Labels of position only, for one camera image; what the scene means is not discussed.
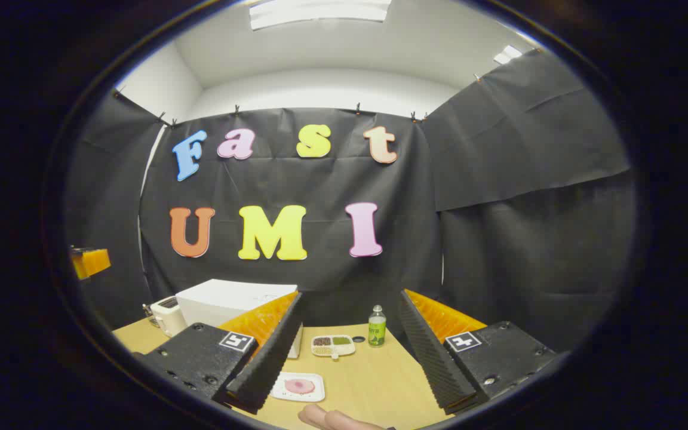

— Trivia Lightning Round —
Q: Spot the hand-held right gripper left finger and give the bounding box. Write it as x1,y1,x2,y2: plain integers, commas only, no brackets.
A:
135,291,304,414

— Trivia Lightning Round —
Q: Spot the white divided dish of beans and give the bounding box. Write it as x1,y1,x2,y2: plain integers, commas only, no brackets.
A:
311,334,357,361

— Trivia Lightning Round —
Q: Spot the green drink bottle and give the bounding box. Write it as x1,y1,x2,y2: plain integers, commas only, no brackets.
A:
368,305,387,348

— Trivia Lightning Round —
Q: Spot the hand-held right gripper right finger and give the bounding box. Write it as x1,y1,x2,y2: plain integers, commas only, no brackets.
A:
399,289,560,416

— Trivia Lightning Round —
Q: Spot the large ceiling light panel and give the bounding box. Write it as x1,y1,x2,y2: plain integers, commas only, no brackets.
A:
250,0,391,30

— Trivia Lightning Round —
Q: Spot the white toaster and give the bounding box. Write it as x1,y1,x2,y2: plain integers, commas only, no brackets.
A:
150,296,188,338

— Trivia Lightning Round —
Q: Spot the white microwave oven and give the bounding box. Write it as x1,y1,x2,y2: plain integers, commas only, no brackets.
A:
176,279,304,359

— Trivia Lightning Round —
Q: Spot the white square plate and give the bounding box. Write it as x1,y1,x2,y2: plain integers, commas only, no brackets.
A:
271,371,325,403

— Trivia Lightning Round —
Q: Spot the small ceiling light panel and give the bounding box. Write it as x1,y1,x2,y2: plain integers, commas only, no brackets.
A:
493,45,524,65

